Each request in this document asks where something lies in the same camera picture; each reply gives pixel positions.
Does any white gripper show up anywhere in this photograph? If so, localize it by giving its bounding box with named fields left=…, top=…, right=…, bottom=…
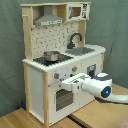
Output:
left=61, top=73, right=89, bottom=92

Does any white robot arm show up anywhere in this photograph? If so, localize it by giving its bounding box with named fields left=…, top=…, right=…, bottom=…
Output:
left=61, top=73, right=128, bottom=105

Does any wooden toy kitchen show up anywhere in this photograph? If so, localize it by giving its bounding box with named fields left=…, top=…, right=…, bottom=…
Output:
left=22, top=2, right=105, bottom=127

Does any right red stove knob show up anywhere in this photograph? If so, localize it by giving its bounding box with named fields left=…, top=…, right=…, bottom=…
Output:
left=72, top=66, right=78, bottom=72

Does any red stove knob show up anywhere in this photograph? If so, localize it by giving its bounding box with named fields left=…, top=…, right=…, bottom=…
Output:
left=72, top=66, right=78, bottom=72
left=54, top=73, right=60, bottom=79

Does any toy oven door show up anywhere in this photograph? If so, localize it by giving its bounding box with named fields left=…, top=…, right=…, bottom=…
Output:
left=55, top=89, right=73, bottom=111

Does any left red stove knob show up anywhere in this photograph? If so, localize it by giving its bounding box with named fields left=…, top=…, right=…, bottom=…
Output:
left=54, top=73, right=60, bottom=79

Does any cabinet door with dispenser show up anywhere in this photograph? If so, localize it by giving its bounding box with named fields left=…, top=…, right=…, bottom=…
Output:
left=80, top=56, right=102, bottom=105

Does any black toy stovetop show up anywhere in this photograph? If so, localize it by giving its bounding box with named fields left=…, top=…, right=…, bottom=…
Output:
left=34, top=54, right=71, bottom=66

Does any grey toy sink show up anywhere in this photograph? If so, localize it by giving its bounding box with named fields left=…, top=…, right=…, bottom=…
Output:
left=66, top=47, right=94, bottom=56

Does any silver toy pot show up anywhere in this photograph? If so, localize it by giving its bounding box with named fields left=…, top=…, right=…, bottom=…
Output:
left=44, top=51, right=60, bottom=61

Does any black toy faucet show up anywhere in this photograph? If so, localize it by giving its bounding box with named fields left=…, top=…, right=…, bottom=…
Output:
left=67, top=33, right=82, bottom=49

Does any grey range hood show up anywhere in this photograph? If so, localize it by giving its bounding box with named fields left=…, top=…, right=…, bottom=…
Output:
left=35, top=6, right=64, bottom=27

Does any toy microwave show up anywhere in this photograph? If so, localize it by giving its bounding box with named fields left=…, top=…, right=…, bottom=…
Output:
left=66, top=3, right=90, bottom=21

